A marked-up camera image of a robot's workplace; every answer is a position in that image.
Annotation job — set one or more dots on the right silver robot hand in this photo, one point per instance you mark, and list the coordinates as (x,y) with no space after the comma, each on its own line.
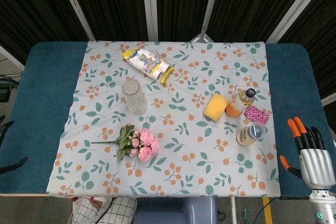
(316,163)

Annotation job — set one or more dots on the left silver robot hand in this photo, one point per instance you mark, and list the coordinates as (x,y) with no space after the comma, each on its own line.
(15,164)

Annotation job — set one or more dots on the pink rose bouquet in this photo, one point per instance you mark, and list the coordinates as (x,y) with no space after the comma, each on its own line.
(145,140)

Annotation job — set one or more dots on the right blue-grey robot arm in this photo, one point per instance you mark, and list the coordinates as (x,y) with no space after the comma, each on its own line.
(324,208)

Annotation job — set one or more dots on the clear glass jar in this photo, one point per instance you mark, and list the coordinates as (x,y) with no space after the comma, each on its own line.
(135,98)

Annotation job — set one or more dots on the dark green floor box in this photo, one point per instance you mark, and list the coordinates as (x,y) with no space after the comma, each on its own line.
(4,91)

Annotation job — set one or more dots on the beige mayonnaise jar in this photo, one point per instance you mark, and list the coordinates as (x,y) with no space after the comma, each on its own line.
(248,134)

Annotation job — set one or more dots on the pink patterned small packet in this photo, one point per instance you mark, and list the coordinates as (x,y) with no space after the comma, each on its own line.
(256,115)

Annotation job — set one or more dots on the teal table cover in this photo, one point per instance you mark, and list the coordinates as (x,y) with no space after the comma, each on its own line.
(39,90)

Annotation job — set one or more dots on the orange juice plastic bottle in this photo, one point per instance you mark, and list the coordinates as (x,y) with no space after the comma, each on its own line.
(240,102)

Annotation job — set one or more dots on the white black checked bag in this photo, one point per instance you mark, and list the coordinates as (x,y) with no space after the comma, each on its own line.
(105,211)

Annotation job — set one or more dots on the yellow sponge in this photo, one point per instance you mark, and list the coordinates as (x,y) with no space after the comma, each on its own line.
(215,107)

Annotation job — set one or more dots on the leaf and fruit print tablecloth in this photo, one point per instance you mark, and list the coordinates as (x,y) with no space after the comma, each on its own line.
(183,142)

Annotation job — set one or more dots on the blue-grey robot torso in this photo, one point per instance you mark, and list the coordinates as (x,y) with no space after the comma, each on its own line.
(173,212)

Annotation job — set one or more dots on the white rolls pack yellow wrapper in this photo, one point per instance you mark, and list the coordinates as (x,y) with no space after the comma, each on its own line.
(147,62)

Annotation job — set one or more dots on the white partition frame post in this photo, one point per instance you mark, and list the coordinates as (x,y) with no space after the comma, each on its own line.
(329,99)
(149,3)
(76,6)
(210,3)
(294,6)

